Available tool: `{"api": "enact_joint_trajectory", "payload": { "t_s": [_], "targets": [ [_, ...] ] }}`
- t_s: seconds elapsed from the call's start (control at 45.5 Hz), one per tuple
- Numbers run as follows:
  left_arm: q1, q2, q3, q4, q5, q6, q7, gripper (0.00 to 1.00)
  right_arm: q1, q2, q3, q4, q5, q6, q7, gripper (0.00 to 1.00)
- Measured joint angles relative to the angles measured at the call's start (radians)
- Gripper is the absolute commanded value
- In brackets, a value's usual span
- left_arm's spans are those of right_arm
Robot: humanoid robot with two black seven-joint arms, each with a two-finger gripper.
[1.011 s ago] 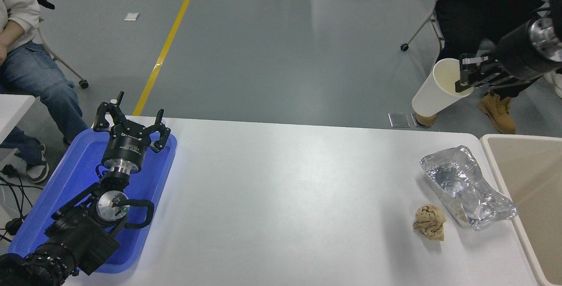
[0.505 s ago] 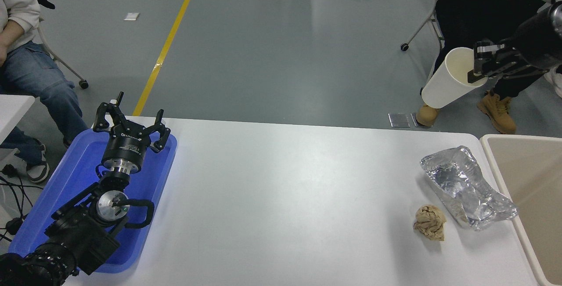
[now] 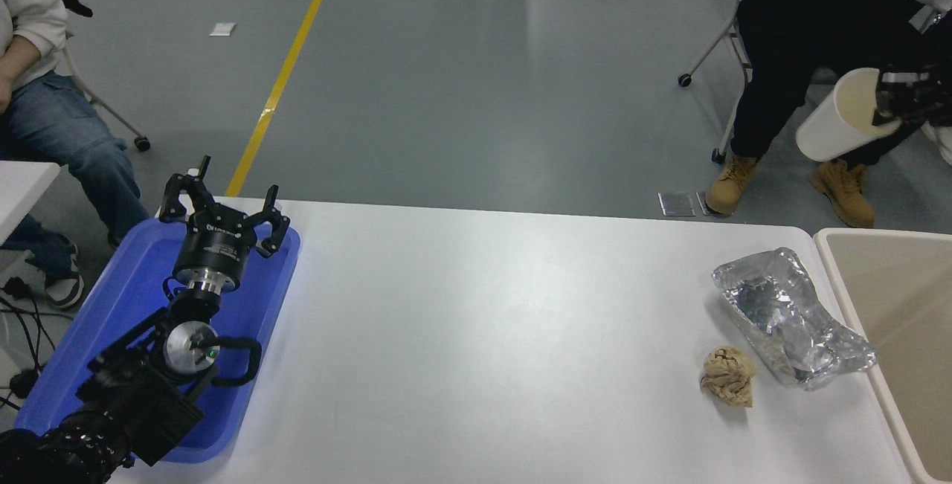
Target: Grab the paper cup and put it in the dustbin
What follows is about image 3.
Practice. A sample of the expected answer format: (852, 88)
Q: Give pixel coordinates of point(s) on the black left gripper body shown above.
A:
(212, 246)

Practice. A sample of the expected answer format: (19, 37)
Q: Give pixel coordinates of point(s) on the white paper cup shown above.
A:
(829, 127)

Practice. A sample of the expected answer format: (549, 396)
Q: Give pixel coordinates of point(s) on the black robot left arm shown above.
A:
(134, 402)

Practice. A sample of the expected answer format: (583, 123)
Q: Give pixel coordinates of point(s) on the person's bare forearm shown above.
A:
(18, 56)

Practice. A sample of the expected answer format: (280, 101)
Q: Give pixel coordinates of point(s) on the person's hand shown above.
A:
(4, 90)

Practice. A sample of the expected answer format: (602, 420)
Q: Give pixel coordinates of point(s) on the blue plastic tray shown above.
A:
(123, 291)

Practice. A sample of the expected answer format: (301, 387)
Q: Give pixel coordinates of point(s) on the grey wheeled chair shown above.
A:
(111, 112)

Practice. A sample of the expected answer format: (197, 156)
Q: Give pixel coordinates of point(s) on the seated person with tan boots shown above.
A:
(781, 45)

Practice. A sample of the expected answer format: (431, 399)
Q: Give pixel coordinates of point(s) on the seated person in jeans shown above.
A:
(52, 127)

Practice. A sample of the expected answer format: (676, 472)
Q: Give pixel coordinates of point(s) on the small white side table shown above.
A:
(22, 186)

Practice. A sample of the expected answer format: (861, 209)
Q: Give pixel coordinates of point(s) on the white wheeled chair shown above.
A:
(725, 30)

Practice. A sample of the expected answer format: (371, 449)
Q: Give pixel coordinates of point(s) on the black power plug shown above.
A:
(15, 288)
(26, 382)

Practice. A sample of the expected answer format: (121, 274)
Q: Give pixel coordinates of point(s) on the large pale bin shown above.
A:
(907, 320)

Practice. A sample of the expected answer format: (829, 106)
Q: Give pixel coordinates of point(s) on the metal floor plate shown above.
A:
(675, 204)
(701, 200)

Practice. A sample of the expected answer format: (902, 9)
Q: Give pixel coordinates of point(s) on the crumpled silver foil tray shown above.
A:
(788, 313)

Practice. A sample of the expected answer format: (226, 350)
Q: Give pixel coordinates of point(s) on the crumpled tan paper ball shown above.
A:
(727, 376)

